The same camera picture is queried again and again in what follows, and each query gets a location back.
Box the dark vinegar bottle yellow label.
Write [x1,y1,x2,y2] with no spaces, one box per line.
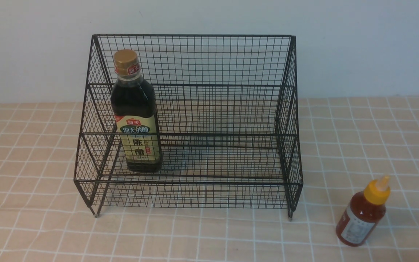
[110,49,163,173]

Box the red sauce bottle yellow cap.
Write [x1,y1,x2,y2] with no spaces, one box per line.
[336,175,391,247]

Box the beige checkered tablecloth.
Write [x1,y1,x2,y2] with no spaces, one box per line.
[0,97,419,262]

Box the black wire mesh shelf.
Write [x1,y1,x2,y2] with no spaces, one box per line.
[73,34,304,219]

